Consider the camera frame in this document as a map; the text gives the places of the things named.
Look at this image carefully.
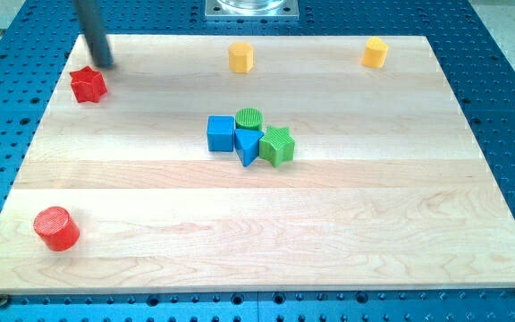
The yellow heart block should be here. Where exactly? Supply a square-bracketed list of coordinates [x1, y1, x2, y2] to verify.
[361, 37, 389, 68]

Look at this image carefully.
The light wooden board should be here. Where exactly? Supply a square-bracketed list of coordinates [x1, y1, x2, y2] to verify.
[0, 35, 515, 294]

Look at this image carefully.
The green cylinder block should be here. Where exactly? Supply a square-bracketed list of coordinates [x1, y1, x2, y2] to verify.
[234, 107, 263, 131]

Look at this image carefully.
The yellow hexagon block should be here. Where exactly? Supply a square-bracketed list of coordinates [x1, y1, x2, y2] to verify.
[228, 41, 254, 73]

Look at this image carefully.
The blue cube block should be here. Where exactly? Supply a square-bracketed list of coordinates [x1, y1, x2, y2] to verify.
[207, 115, 235, 152]

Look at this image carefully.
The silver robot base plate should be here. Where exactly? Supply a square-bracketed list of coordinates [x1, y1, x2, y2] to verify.
[203, 0, 300, 21]

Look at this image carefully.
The red cylinder block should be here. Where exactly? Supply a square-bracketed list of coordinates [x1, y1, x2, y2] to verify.
[33, 206, 80, 251]

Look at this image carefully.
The blue triangle block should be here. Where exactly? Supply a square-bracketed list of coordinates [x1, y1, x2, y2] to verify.
[234, 129, 264, 167]

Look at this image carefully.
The left board clamp screw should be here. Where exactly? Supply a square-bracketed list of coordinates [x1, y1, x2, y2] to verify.
[0, 294, 10, 308]

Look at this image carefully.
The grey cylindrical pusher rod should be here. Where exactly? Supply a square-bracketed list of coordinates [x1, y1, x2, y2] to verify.
[73, 0, 114, 68]

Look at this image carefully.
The red star block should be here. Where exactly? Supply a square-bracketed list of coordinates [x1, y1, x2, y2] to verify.
[70, 66, 107, 103]

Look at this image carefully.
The green star block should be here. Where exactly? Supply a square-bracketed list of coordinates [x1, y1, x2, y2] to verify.
[259, 125, 295, 167]

